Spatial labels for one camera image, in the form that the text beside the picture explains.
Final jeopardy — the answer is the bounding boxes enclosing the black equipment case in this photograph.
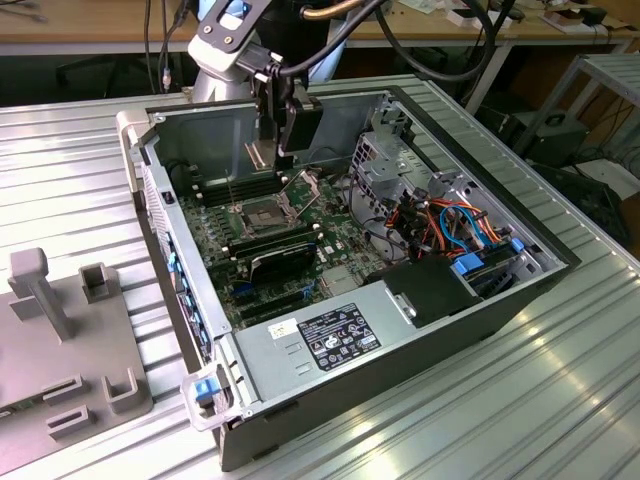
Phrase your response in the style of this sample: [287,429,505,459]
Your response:
[529,112,589,166]

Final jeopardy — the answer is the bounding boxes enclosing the red orange wire bundle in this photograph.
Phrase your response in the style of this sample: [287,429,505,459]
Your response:
[385,199,444,259]

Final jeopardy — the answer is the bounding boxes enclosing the hard disk in blue carrier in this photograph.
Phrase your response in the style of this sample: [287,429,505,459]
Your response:
[449,244,521,301]

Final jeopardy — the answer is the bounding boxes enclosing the black expansion slot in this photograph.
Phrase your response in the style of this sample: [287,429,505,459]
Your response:
[242,298,307,324]
[234,288,305,312]

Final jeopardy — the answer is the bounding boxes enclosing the black RAM stick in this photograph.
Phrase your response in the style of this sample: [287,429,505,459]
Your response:
[230,232,321,260]

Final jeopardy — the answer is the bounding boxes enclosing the copper braided hose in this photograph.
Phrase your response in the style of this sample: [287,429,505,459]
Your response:
[299,0,369,22]

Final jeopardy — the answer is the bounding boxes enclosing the white papers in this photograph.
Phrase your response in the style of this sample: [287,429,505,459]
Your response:
[397,0,454,15]

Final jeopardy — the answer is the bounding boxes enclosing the silver metal drive cage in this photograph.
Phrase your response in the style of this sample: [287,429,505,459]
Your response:
[349,132,426,221]

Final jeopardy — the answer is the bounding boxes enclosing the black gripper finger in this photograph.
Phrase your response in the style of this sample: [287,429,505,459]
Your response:
[254,73,280,152]
[277,78,298,171]

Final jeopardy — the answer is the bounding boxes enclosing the metal socket cover frame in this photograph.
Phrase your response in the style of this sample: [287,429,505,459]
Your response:
[279,169,322,222]

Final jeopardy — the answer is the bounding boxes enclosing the white sheet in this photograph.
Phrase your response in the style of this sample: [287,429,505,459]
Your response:
[574,159,640,201]

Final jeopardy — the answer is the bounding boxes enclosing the blue wire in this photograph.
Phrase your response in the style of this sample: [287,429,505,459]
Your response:
[438,203,491,251]

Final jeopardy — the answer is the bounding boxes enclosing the grey plastic parts rack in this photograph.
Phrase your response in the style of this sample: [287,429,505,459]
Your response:
[0,247,154,476]

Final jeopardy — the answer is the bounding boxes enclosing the white box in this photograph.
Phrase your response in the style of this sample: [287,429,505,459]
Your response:
[446,7,515,30]

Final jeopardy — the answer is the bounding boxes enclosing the silver metal bay bracket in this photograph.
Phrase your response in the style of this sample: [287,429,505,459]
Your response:
[427,169,484,206]

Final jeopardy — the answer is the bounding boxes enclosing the black bag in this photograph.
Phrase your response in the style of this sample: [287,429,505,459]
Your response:
[529,162,631,246]

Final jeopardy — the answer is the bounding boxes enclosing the silver square CPU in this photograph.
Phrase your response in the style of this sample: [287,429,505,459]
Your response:
[243,139,277,172]

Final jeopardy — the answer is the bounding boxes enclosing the dark grey PC case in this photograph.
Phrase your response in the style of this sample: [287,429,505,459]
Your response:
[115,85,584,474]

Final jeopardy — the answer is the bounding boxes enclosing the black wire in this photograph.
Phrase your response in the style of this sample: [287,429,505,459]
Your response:
[347,167,396,254]

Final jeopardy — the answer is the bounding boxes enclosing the CPU socket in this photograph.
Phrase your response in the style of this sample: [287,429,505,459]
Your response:
[233,195,302,237]

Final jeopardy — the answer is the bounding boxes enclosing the black cable with connector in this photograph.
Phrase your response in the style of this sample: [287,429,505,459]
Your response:
[159,0,189,94]

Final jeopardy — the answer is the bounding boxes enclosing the green motherboard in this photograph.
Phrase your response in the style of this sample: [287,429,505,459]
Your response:
[177,169,396,331]

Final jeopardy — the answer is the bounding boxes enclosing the black plastic drive cover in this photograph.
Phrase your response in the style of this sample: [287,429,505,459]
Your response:
[362,257,484,329]

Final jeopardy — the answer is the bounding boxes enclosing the grey power supply unit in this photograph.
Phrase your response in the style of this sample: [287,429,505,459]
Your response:
[232,287,419,404]

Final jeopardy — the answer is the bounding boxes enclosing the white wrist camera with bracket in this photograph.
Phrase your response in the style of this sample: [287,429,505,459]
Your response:
[187,0,274,81]

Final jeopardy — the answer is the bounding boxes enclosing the silver chipset heatsink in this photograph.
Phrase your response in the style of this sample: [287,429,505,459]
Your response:
[322,267,361,296]

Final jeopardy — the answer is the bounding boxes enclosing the black graphics card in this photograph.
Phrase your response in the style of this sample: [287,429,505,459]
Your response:
[247,242,319,289]

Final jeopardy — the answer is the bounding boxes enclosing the brown cardboard box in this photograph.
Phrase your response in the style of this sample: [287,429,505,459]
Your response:
[541,8,587,30]

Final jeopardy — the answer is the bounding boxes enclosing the wooden desk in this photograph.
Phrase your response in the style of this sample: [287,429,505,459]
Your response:
[0,0,639,116]

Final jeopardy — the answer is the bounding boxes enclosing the black camera cable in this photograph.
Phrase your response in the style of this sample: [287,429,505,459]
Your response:
[277,0,386,81]

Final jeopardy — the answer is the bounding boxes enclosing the grey metal shelf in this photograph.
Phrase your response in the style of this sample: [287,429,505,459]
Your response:
[512,52,640,161]

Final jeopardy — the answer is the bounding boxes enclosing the black RAM slot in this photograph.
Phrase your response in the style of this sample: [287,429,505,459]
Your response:
[202,182,281,205]
[199,172,279,194]

